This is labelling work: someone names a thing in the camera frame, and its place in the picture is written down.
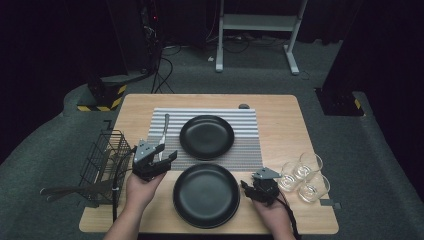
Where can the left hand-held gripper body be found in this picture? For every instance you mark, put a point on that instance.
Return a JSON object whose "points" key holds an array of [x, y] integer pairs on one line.
{"points": [[146, 168]]}

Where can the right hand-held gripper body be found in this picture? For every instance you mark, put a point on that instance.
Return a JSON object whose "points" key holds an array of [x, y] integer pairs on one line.
{"points": [[265, 190]]}

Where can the clear drinking glass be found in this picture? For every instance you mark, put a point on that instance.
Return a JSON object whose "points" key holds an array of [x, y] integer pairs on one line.
{"points": [[288, 180], [310, 163], [315, 190]]}

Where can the silver table knife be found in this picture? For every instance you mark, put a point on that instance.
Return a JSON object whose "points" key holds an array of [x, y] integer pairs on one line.
{"points": [[166, 121]]}

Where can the black round plate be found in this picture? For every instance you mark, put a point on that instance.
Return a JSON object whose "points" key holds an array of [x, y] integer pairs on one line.
{"points": [[206, 137], [206, 196]]}

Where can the person's left hand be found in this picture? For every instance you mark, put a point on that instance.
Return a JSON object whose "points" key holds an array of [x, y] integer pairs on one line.
{"points": [[140, 195]]}

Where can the person's right hand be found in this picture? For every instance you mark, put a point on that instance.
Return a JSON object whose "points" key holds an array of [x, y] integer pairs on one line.
{"points": [[275, 218]]}

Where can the grey striped placemat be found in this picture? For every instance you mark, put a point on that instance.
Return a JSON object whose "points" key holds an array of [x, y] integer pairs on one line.
{"points": [[246, 153]]}

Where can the small grey table clip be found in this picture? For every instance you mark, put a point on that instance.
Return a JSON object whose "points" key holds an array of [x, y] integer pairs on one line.
{"points": [[328, 202]]}

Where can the black stand yellow striped base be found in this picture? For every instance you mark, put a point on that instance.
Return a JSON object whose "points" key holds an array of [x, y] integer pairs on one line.
{"points": [[103, 95]]}

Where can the dark round table grommet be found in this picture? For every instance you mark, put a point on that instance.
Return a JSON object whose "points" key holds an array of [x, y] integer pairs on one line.
{"points": [[243, 106]]}

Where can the dark two-pronged bar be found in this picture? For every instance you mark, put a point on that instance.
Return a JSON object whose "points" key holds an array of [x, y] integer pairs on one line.
{"points": [[63, 191]]}

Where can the dark electronics rack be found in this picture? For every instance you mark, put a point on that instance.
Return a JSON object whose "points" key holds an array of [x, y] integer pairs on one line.
{"points": [[151, 20]]}

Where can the white metal stand frame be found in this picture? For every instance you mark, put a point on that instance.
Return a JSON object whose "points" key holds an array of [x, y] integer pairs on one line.
{"points": [[256, 22]]}

